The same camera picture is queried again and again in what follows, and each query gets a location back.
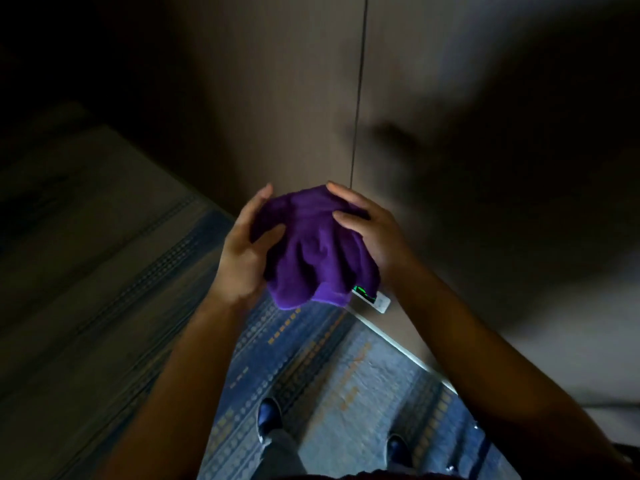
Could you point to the person's right hand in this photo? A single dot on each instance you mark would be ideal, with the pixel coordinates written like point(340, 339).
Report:
point(385, 244)

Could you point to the person's left hand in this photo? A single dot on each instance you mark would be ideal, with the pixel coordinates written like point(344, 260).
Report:
point(240, 264)

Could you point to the green illuminated exit sign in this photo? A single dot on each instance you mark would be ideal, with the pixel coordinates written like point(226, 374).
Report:
point(380, 300)

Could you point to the purple cleaning cloth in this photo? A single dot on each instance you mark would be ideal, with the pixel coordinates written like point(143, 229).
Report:
point(310, 264)

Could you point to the person's right forearm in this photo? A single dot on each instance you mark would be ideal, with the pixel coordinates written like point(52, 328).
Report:
point(475, 374)

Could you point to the person's left forearm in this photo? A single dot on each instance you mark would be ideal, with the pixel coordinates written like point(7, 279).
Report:
point(185, 394)

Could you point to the person's left dark shoe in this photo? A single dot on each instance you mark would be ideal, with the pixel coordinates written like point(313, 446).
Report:
point(269, 417)

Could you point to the person's dark shoe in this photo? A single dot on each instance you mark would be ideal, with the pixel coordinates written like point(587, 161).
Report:
point(400, 449)
point(269, 417)

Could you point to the person's grey trousers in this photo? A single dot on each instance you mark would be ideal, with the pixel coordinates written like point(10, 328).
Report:
point(280, 459)

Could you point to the person's right dark shoe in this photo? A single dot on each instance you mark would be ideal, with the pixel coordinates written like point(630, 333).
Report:
point(400, 449)

